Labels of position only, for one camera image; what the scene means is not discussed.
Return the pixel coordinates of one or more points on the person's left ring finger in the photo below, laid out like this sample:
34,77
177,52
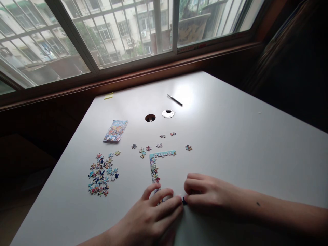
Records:
151,190

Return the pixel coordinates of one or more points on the brown wooden window sill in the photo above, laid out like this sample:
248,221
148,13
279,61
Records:
133,77

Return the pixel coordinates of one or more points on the black pen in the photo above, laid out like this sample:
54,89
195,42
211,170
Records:
175,100

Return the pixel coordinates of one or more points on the person's left index finger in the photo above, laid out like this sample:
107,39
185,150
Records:
173,204

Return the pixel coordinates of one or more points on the person's right hand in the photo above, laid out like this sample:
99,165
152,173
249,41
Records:
220,194

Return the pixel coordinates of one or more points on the person's right thumb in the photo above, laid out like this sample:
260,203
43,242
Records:
196,200

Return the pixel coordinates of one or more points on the round silver grommet cover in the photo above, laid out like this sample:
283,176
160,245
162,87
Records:
168,113

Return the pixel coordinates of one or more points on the yellow sticky note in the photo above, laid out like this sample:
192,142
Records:
108,96

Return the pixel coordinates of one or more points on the person's right fingers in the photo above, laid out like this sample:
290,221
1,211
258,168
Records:
193,182

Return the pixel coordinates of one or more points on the dark curtain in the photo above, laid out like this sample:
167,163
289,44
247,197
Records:
294,51

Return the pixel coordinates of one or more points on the pile of colourful jigsaw pieces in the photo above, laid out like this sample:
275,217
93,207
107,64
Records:
101,176

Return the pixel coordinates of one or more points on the colourful cartoon puzzle packet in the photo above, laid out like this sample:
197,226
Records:
115,130

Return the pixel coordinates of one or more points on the person's left hand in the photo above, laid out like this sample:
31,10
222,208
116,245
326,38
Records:
143,217

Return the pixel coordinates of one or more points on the person's left middle finger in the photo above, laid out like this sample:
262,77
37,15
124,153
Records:
165,195

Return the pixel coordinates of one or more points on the dark puzzle piece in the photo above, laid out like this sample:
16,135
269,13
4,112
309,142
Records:
183,201

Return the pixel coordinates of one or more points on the white barred sliding window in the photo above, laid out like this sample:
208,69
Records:
123,33

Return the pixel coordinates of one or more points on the assembled jigsaw border strip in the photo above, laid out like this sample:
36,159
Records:
154,169

